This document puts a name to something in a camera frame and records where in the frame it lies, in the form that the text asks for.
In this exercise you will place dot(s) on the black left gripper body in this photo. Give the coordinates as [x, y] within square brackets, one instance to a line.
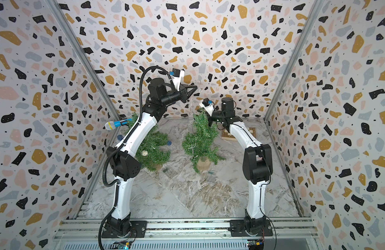
[175, 97]

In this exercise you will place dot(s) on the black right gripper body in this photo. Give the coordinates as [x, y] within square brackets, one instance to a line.
[218, 116]

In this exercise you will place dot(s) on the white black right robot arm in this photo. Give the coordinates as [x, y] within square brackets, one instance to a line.
[257, 164]

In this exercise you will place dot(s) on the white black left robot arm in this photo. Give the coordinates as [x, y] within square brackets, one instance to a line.
[122, 167]

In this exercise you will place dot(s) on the green right christmas tree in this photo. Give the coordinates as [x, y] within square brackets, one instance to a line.
[199, 144]

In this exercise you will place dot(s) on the green christmas tree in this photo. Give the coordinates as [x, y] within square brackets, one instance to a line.
[153, 163]
[199, 144]

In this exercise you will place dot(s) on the green left christmas tree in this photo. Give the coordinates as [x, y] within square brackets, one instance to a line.
[153, 163]

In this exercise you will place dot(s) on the wooden chess board box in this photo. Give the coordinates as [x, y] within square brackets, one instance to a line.
[227, 136]

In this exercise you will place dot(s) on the clear battery box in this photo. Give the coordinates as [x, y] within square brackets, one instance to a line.
[211, 177]

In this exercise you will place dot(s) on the blue toy microphone on stand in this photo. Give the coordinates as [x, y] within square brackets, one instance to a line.
[112, 125]

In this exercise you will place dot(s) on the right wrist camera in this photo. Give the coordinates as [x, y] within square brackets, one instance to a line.
[208, 106]

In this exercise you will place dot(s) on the metal right corner post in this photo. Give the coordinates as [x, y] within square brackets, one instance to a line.
[295, 55]

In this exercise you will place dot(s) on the metal corner post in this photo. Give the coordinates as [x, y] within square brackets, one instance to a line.
[295, 55]
[60, 17]

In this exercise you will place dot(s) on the metal left corner post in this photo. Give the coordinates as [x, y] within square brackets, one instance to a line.
[60, 17]

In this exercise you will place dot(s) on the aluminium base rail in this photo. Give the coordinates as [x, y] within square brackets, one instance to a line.
[280, 233]

